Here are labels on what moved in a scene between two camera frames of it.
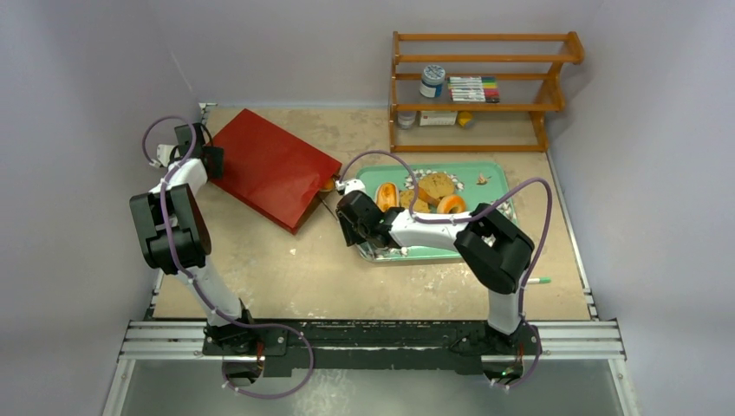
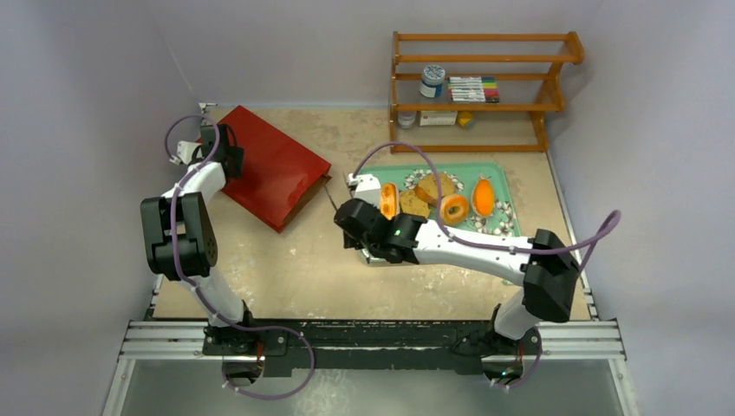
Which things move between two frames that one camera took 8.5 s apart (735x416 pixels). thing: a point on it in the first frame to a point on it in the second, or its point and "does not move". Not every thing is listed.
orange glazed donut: [449, 201] does not move
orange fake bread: [328, 186] to [483, 199]
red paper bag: [270, 172] does not move
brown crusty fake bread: [433, 186] does not move
